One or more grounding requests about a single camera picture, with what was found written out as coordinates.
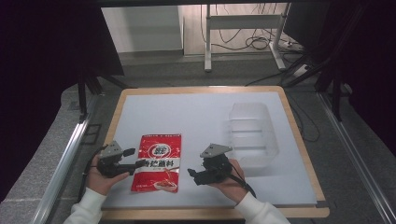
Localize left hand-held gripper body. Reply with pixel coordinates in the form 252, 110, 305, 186
96, 140, 133, 179

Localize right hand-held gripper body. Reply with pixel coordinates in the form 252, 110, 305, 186
199, 143, 233, 185

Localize red seasoning packet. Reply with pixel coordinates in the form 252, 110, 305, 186
130, 133, 183, 194

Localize clear plastic container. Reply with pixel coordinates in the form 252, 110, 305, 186
228, 102, 280, 170

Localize person's right hand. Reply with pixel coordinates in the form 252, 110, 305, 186
207, 158, 250, 205

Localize person's left hand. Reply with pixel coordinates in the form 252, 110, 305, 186
85, 154, 131, 197

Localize dark floor plate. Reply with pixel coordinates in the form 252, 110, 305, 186
81, 123, 103, 146

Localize white table mat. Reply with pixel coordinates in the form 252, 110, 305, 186
102, 91, 318, 209

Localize black stand legs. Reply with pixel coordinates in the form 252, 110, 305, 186
77, 73, 134, 123
281, 6, 368, 123

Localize black curtain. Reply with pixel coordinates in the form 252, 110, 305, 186
284, 0, 396, 157
0, 0, 125, 203

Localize white cabinet panel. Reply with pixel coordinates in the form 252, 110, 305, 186
101, 5, 185, 54

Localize white power strip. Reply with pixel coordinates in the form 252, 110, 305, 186
279, 39, 304, 52
292, 63, 313, 78

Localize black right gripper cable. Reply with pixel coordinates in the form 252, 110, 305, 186
228, 161, 258, 199

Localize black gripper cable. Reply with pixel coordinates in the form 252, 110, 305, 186
77, 144, 108, 203
228, 161, 258, 199

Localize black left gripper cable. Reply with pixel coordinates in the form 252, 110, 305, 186
77, 144, 108, 203

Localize aluminium floor rail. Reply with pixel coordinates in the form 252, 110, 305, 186
317, 91, 396, 224
31, 94, 101, 224

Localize thin black floor cable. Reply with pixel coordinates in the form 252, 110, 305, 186
288, 92, 321, 144

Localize tangle of black floor cables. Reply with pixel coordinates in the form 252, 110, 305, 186
199, 3, 292, 52

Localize white metal desk frame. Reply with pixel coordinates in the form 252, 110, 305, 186
204, 3, 288, 74

